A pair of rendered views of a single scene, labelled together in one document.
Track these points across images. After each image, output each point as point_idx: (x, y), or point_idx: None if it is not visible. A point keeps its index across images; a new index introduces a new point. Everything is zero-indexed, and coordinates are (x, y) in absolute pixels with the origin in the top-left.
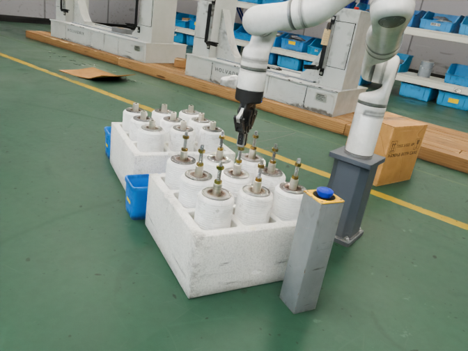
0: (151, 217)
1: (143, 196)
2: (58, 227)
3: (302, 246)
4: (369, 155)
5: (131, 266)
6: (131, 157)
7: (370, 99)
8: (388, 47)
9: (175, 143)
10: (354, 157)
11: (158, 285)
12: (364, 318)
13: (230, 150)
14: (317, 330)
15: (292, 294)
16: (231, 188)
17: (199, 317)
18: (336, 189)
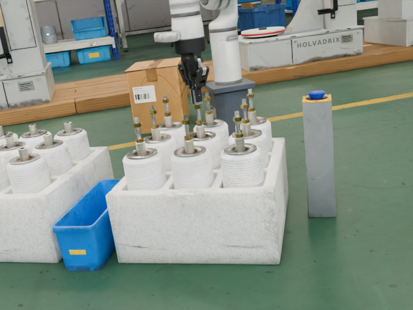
0: (137, 242)
1: (100, 232)
2: None
3: (322, 151)
4: (241, 77)
5: (195, 288)
6: (29, 206)
7: (228, 24)
8: None
9: (56, 165)
10: (233, 83)
11: (243, 278)
12: (357, 190)
13: (98, 147)
14: (361, 213)
15: (327, 200)
16: (214, 149)
17: (311, 265)
18: (232, 122)
